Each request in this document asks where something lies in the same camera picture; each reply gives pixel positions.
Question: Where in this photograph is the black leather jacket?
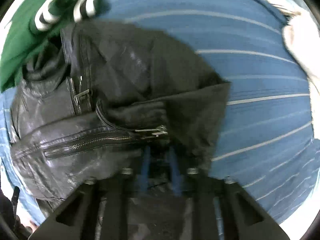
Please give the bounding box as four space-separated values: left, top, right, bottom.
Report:
10 19 232 240

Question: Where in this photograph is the blue striped bed sheet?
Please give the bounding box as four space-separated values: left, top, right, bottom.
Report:
1 0 319 224

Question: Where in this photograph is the white fleece blanket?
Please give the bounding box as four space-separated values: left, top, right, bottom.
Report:
281 4 320 95

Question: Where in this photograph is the folded green striped garment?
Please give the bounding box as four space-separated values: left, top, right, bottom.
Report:
1 0 108 92

